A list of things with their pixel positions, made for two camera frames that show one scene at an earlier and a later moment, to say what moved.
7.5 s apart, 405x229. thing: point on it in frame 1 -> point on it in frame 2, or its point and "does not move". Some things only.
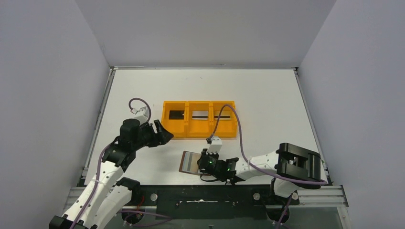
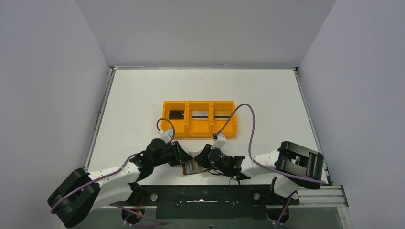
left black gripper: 154,134 -> 176,153
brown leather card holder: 188,163 does not move
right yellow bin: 227,127 does not move
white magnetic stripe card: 200,115 does not move
